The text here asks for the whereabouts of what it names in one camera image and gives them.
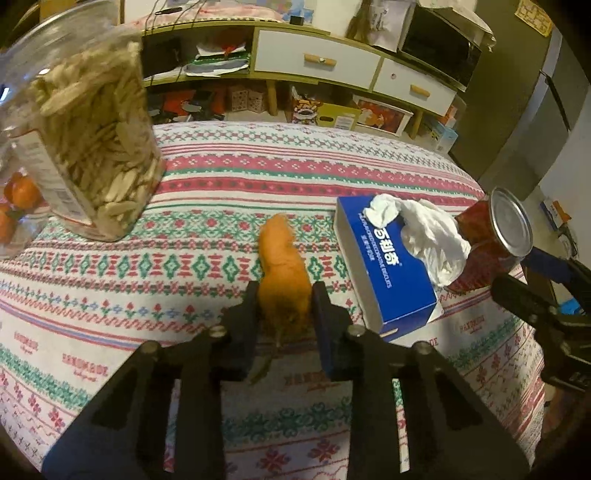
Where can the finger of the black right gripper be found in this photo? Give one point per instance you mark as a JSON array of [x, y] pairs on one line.
[[517, 298], [571, 273]]

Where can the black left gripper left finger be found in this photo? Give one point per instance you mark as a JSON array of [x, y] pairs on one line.
[[160, 414]]

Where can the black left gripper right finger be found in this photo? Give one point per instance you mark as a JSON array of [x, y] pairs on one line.
[[413, 415]]

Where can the red tin can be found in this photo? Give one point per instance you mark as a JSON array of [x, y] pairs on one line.
[[500, 235]]

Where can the orange peel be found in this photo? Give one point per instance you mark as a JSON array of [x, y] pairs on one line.
[[284, 293]]

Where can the crumpled white tissue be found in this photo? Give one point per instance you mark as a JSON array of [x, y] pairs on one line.
[[430, 234]]

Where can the blue biscuit box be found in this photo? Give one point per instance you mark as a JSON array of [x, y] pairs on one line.
[[392, 286]]

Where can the grey refrigerator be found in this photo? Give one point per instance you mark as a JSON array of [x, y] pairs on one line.
[[524, 98]]

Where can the clear box of tangerines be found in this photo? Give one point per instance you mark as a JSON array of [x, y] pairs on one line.
[[24, 212]]

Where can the black microwave oven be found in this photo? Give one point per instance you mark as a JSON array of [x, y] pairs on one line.
[[433, 42]]

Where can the yellow cardboard box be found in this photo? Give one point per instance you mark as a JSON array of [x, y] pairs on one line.
[[337, 116]]

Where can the clear jar of seeds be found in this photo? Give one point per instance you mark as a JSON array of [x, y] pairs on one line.
[[76, 116]]

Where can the white wooden tv cabinet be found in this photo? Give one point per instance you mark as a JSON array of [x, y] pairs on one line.
[[302, 54]]

